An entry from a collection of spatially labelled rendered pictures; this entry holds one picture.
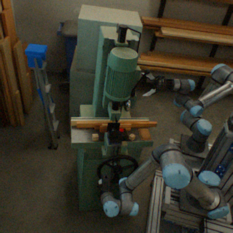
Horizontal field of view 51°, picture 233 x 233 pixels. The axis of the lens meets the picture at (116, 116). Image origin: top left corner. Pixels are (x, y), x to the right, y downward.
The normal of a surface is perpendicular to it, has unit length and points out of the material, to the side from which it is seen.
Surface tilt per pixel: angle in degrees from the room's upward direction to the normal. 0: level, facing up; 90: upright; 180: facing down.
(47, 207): 1
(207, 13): 90
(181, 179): 85
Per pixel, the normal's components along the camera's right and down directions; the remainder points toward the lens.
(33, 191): 0.14, -0.77
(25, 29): 0.04, 0.63
